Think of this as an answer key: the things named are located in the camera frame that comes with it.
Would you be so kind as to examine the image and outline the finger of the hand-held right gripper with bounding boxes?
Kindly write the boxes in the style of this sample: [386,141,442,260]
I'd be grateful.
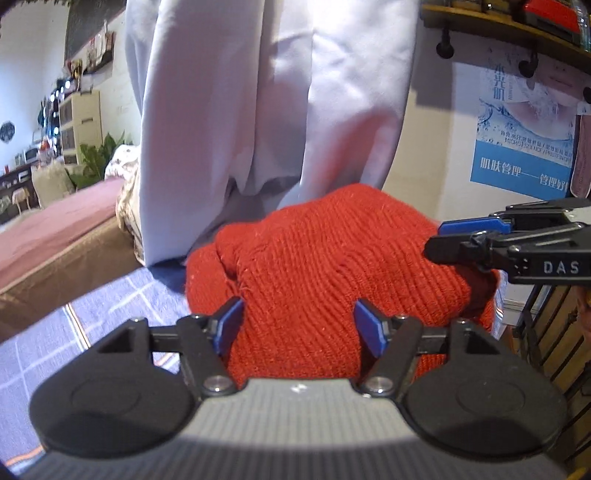
[424,232,509,274]
[438,217,514,237]

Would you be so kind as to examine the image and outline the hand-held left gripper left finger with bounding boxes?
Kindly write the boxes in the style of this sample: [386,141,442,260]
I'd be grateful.
[93,295,245,401]

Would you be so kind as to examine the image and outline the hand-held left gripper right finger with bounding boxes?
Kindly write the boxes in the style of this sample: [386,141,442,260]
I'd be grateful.
[352,296,507,398]

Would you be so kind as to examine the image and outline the red knit sweater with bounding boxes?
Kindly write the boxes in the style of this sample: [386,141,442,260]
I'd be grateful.
[185,183,502,391]

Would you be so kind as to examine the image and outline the black metal rack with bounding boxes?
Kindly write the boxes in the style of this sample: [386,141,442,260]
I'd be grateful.
[510,284,591,416]

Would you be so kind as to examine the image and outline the pink towel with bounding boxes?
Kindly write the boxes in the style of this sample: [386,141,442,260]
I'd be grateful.
[570,115,591,199]

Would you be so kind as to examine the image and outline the floral quilt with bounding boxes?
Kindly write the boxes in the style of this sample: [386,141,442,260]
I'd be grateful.
[105,144,145,266]

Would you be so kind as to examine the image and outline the black shelf hook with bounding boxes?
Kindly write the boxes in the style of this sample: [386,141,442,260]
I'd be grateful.
[436,28,455,60]
[518,48,540,79]

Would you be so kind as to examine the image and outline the blue plaid bed sheet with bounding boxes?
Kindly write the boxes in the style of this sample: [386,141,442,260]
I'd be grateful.
[0,265,190,467]

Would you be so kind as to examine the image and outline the brown bed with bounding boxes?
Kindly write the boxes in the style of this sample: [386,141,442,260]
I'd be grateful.
[0,178,144,342]

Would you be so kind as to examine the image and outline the pale lavender cloth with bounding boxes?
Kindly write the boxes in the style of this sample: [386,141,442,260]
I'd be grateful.
[124,0,419,268]

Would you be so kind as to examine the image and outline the green potted plant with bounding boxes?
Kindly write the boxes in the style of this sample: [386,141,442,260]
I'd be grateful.
[69,133,126,189]

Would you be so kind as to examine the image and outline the beige pillow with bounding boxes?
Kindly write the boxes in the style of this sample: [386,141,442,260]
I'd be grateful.
[31,161,77,209]

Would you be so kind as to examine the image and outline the red box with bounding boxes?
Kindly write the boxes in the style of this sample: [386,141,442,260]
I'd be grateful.
[524,0,583,33]

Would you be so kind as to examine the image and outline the cream cabinet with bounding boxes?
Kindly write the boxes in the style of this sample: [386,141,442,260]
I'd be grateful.
[58,89,103,166]

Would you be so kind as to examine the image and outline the dark low cabinet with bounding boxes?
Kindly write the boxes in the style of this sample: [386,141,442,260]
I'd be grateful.
[0,164,35,222]

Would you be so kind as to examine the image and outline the dark chalkboard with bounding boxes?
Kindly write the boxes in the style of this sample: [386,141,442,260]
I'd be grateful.
[64,0,129,63]

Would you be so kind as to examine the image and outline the blue wall poster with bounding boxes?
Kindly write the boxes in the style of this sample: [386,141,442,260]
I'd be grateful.
[470,60,583,200]

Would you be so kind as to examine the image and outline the wooden wall shelf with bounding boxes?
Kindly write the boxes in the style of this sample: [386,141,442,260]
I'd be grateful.
[421,4,591,70]

